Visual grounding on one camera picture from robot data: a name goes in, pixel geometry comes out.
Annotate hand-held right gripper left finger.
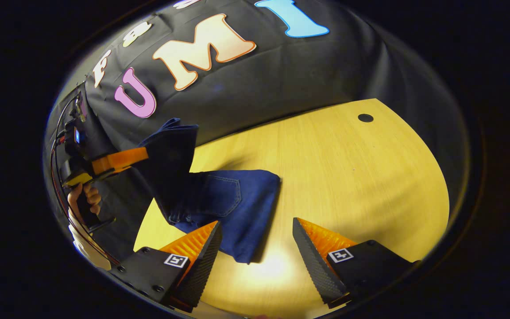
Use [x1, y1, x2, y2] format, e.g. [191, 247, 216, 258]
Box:
[110, 221, 223, 313]

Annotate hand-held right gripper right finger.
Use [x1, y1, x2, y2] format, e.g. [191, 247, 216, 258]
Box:
[292, 217, 419, 310]

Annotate blue denim jeans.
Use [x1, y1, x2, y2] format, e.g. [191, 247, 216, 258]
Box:
[138, 117, 282, 265]

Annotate black backdrop cloth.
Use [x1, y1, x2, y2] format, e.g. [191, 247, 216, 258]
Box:
[45, 0, 470, 266]

